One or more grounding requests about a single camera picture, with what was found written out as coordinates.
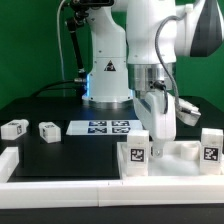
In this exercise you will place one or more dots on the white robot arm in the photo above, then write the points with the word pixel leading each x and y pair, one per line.
pixel 135 45

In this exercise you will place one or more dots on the white sheet with tags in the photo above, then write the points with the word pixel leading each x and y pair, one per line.
pixel 102 127

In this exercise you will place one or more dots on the white U-shaped fence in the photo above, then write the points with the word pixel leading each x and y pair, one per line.
pixel 152 191

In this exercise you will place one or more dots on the white square table top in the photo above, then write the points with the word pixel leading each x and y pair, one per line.
pixel 180 159

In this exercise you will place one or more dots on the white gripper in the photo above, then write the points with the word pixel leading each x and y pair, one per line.
pixel 158 116

